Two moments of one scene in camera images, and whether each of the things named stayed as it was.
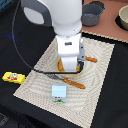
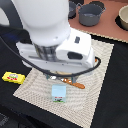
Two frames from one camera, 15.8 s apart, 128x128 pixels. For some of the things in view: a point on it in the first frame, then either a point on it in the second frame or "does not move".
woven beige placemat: [73, 97] does not move
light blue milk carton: [59, 93] does not move
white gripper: [72, 52] → [74, 55]
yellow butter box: [14, 77] does not move
